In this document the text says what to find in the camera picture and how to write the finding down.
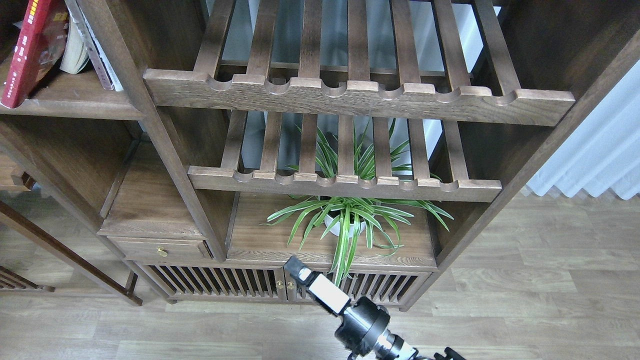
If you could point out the green and black book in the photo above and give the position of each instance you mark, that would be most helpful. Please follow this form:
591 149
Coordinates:
76 56

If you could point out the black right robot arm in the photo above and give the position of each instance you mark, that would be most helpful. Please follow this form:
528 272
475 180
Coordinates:
364 324

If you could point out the green spider plant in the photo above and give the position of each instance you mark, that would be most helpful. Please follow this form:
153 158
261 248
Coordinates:
354 219

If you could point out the red cover book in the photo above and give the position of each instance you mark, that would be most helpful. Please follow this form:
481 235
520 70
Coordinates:
41 42

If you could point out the white curtain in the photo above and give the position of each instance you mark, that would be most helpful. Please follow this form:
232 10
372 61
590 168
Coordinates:
603 153

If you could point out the dark wooden bookshelf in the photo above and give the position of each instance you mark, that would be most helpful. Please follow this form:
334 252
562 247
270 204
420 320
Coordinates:
217 121

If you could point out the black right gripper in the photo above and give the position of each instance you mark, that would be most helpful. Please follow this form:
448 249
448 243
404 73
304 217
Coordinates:
364 324

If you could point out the white book standing upright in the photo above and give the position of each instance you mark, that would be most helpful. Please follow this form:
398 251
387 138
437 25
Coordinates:
97 56

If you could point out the brass drawer knob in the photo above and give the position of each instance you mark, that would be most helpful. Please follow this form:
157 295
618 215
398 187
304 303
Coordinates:
162 252

